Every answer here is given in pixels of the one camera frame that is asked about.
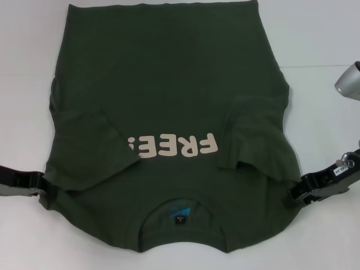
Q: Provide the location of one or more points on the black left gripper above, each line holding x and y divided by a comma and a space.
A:
17, 180

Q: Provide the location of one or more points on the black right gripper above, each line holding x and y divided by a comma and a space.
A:
343, 177

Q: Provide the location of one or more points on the dark green FREE t-shirt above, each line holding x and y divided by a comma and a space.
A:
168, 84

